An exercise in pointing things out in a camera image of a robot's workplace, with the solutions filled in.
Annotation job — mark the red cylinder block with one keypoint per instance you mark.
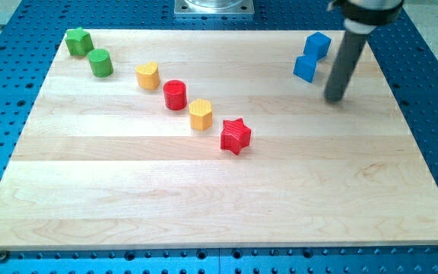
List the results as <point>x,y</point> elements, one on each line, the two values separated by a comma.
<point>174,92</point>

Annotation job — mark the green star block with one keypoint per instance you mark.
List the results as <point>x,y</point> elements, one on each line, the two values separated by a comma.
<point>78,41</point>

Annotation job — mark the blue triangle block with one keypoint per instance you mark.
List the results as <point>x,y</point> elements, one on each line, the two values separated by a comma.
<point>305,67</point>

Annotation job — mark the wooden board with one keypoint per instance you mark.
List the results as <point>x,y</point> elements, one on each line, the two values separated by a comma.
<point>103,164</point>

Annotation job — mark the blue cube block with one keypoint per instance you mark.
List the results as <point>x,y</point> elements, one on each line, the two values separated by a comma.
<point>317,45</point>

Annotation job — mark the red star block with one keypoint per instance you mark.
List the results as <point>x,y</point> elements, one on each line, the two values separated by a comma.
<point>235,135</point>

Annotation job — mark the yellow heart block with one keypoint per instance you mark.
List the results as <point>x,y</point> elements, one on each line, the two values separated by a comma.
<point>148,76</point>

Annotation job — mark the yellow hexagon block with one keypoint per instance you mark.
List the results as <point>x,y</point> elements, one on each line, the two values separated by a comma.
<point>200,114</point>

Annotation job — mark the green cylinder block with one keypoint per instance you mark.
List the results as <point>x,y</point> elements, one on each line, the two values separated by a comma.
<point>100,63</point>

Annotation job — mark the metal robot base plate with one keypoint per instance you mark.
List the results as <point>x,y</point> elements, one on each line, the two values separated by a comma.
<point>213,7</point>

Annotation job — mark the grey pusher rod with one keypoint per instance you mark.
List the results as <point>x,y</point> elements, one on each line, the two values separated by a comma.
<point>348,55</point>

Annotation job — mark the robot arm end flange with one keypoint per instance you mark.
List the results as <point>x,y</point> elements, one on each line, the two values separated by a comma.
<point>364,16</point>

